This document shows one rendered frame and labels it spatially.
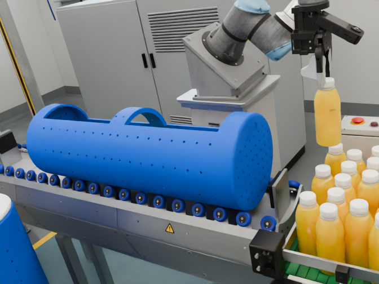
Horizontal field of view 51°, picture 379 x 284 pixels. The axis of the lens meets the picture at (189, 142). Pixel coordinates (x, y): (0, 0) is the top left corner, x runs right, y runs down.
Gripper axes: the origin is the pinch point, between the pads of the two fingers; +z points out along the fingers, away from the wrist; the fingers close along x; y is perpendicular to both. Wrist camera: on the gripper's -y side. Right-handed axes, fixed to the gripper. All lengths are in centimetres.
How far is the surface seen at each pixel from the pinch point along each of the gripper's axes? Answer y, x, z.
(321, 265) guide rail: -5.8, 30.6, 33.5
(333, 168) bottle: 0.0, -3.5, 28.1
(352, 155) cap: -6.0, -1.6, 21.8
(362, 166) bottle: -8.4, -2.1, 25.4
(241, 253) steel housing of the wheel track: 20, 23, 44
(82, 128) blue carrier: 76, 19, 10
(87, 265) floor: 160, -16, 130
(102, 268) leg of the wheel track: 114, 4, 99
